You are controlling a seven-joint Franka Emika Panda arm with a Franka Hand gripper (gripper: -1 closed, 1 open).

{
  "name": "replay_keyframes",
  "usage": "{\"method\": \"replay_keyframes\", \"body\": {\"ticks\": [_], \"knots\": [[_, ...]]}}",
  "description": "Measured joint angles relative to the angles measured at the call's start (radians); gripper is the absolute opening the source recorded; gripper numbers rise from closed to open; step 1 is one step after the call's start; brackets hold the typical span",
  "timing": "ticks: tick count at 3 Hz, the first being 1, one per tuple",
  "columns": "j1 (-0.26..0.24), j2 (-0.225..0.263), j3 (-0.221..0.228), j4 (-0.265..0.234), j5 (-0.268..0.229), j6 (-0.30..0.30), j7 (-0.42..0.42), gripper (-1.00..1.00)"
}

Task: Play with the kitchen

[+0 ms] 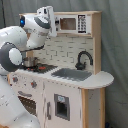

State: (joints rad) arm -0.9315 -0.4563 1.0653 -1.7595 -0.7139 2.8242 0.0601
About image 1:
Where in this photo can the wooden toy kitchen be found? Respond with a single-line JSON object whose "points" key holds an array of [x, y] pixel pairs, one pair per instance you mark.
{"points": [[73, 51]]}

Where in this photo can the white cabinet door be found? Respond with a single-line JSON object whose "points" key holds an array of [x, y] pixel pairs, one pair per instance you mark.
{"points": [[63, 106]]}

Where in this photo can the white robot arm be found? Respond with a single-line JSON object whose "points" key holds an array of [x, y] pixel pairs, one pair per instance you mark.
{"points": [[30, 35]]}

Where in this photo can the white microwave door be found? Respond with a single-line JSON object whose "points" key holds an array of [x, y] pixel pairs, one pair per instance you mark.
{"points": [[76, 24]]}

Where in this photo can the left red stove knob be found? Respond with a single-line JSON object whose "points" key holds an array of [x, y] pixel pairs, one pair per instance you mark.
{"points": [[15, 79]]}

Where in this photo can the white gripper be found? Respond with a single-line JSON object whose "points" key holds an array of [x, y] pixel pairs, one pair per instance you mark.
{"points": [[49, 13]]}

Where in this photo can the white oven door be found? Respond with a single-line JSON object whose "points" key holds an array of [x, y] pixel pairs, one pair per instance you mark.
{"points": [[29, 101]]}

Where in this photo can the red stove knob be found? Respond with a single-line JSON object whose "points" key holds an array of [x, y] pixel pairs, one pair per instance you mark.
{"points": [[15, 79], [33, 84]]}

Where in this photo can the black toy stovetop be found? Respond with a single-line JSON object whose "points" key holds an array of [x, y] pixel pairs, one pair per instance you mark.
{"points": [[39, 68]]}

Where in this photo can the right red stove knob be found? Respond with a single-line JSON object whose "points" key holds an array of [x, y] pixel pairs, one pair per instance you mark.
{"points": [[33, 84]]}

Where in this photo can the grey toy sink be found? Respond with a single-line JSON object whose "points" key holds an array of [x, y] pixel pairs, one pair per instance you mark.
{"points": [[71, 74]]}

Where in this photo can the metal toy pot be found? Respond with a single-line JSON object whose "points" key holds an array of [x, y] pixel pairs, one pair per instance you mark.
{"points": [[30, 61]]}

